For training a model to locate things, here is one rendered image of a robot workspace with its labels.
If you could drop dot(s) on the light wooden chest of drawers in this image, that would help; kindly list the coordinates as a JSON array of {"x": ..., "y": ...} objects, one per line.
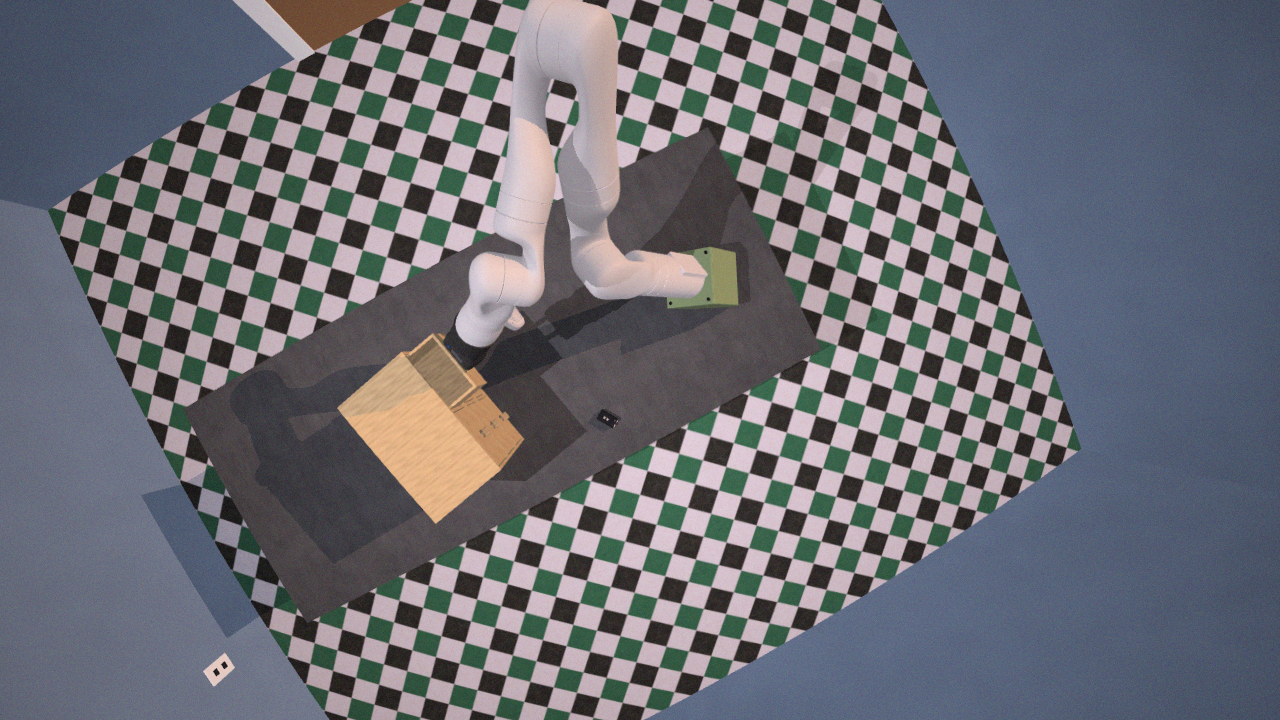
[{"x": 419, "y": 438}]

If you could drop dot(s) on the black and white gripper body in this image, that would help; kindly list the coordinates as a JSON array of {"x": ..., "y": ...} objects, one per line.
[{"x": 473, "y": 345}]

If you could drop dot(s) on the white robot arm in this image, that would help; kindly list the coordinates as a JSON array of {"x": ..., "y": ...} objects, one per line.
[{"x": 577, "y": 43}]

